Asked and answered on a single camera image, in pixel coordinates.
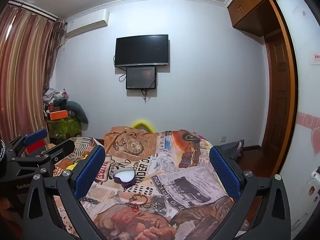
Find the striped red beige curtain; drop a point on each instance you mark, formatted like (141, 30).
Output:
(29, 46)

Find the small black wall monitor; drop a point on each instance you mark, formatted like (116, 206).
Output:
(141, 78)

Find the dark bag on floor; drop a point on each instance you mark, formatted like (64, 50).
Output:
(233, 149)

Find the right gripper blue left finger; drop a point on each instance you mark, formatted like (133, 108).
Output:
(41, 216)

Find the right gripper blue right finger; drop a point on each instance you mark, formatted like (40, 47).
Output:
(272, 218)

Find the dark green plush toy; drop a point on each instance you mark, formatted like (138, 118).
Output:
(77, 111)

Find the white air conditioner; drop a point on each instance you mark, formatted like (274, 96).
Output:
(88, 22)

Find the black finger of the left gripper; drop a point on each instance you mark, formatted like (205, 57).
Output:
(58, 152)

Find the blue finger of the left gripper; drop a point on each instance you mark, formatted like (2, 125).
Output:
(30, 139)

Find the orange box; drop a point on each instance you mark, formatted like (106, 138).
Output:
(57, 115)

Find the red white book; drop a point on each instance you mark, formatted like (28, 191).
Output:
(36, 148)

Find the yellow plush loop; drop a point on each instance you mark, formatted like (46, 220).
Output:
(143, 124)

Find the large black wall television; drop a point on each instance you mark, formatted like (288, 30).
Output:
(143, 50)

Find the brown wooden door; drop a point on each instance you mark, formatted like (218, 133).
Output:
(278, 119)

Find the purple heart jewelry box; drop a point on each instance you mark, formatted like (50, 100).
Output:
(126, 177)

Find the printed newspaper pattern blanket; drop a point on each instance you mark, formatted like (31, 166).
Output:
(177, 194)

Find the brown wooden overhead cabinet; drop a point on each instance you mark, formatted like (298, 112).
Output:
(257, 17)

